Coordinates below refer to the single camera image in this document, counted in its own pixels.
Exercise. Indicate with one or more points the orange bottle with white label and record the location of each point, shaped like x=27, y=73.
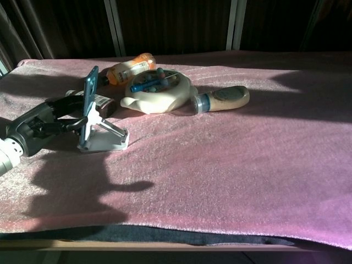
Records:
x=126, y=70

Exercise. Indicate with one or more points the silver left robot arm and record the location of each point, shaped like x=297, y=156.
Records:
x=8, y=158

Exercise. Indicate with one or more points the dark grey under cloth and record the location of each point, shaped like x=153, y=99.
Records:
x=154, y=235

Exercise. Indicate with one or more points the pink table cloth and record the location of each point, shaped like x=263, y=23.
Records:
x=209, y=165

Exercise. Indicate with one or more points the dark bottle with white label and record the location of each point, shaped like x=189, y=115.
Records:
x=105, y=105

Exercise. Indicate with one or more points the white folding phone stand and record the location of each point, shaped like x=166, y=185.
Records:
x=107, y=140

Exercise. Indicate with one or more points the dark brown curtain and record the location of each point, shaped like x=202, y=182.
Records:
x=176, y=24
x=68, y=24
x=297, y=22

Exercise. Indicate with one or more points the white round fishing toy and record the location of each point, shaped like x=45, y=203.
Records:
x=159, y=100

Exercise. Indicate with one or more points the blue pens in tray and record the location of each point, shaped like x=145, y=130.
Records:
x=145, y=85

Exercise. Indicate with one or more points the blue smartphone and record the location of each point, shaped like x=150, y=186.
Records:
x=89, y=93

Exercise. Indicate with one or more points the white window post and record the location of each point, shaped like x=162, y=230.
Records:
x=236, y=24
x=115, y=27

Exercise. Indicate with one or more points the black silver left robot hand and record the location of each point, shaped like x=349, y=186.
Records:
x=30, y=126

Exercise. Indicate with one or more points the cream bottle with blue cap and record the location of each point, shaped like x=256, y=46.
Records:
x=225, y=99

